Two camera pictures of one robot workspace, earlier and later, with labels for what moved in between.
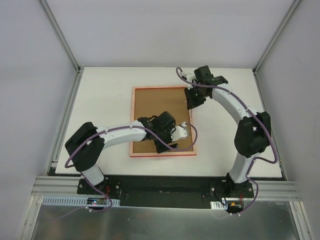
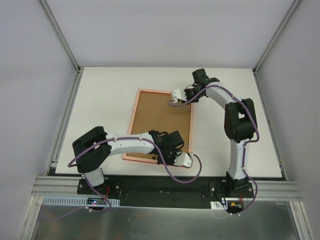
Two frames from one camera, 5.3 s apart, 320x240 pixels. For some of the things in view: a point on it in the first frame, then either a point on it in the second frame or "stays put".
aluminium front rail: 55,186 stays put
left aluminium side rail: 58,148 stays put
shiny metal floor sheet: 269,221 stays put
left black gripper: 164,144 -> 169,156
